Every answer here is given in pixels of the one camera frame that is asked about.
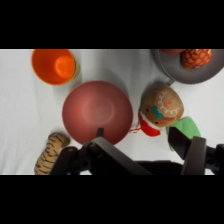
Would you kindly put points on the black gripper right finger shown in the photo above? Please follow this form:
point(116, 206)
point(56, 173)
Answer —
point(195, 153)

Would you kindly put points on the gingerbread man plush toy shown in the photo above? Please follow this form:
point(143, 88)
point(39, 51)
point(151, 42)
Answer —
point(163, 106)

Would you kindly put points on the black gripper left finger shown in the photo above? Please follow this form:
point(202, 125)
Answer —
point(100, 156)

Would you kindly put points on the green triangle block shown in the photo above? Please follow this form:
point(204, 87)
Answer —
point(187, 128)

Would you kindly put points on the tiger striped plush toy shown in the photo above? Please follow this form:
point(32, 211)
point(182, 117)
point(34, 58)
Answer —
point(50, 154)

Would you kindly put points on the orange plastic cup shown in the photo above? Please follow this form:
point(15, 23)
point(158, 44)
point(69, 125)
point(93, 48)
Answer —
point(50, 66)

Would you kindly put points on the pink bowl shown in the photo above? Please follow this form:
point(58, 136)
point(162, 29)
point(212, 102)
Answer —
point(96, 106)

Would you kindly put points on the orange dotted plush toy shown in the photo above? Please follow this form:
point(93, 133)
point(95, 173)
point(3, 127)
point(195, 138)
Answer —
point(195, 58)

